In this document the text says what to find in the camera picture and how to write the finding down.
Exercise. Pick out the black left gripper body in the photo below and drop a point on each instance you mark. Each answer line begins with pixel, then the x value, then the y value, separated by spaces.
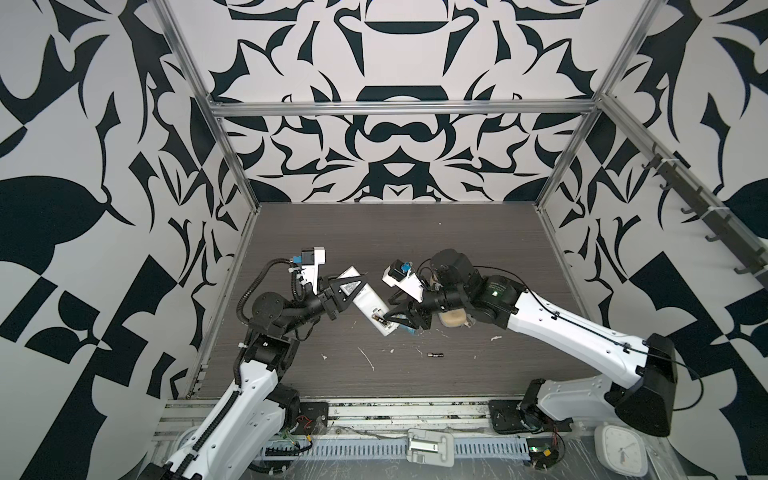
pixel 326 304

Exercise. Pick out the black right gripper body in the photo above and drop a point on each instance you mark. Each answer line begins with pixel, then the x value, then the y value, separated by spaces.
pixel 435 302

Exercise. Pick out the white remote control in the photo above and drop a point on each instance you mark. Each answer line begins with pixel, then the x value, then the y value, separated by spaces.
pixel 368 303

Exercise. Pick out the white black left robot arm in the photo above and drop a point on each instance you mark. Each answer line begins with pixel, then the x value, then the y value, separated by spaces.
pixel 257 406

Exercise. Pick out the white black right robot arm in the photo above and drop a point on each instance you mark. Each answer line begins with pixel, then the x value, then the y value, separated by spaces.
pixel 636 380

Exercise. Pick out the wooden board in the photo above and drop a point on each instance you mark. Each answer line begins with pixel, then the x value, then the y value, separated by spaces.
pixel 454 318

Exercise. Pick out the small green circuit board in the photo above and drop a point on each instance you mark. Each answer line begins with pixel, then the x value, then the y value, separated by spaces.
pixel 545 454

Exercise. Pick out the white square clock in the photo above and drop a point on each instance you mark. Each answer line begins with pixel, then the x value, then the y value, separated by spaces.
pixel 621 450

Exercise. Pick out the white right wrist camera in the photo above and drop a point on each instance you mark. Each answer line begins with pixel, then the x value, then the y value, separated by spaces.
pixel 403 276

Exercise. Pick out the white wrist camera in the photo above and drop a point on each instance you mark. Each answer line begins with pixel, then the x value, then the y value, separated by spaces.
pixel 403 276
pixel 304 270

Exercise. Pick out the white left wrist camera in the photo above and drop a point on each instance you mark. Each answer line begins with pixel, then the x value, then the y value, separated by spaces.
pixel 304 270

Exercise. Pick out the white mounting bracket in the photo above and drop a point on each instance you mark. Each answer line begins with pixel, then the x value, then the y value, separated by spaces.
pixel 434 448

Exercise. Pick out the white slotted cable duct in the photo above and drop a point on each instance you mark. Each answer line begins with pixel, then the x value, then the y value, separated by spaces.
pixel 508 448

